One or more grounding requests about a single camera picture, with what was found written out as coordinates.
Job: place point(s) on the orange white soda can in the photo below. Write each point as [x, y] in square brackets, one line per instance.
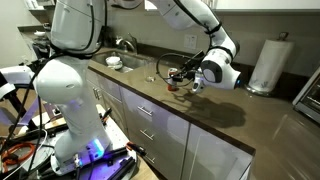
[172, 81]

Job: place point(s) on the white paper towel roll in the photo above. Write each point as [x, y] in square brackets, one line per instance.
[270, 66]

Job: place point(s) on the chrome kitchen faucet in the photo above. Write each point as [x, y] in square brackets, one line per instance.
[128, 43]

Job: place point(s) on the orange black clamp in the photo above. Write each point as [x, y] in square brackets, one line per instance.
[133, 146]
[106, 115]

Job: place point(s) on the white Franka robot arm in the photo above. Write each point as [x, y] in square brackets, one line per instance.
[76, 83]

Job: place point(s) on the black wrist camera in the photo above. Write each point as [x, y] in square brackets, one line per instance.
[195, 57]

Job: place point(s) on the silver toaster oven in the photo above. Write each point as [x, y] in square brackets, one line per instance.
[308, 96]

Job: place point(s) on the light wooden cart top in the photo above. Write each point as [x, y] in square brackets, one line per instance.
[146, 171]

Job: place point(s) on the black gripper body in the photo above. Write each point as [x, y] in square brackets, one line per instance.
[191, 73]

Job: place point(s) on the small white bowl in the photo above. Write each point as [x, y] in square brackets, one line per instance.
[116, 67]

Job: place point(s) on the large white bowl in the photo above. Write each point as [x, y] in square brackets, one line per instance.
[113, 60]

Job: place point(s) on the white base cabinet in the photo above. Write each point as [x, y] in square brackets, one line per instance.
[166, 133]

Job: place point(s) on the white wall outlet plate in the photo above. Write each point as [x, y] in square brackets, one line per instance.
[190, 41]

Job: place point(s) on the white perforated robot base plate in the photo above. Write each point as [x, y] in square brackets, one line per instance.
[118, 136]

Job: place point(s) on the steel kitchen sink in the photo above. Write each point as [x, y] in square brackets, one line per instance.
[133, 60]

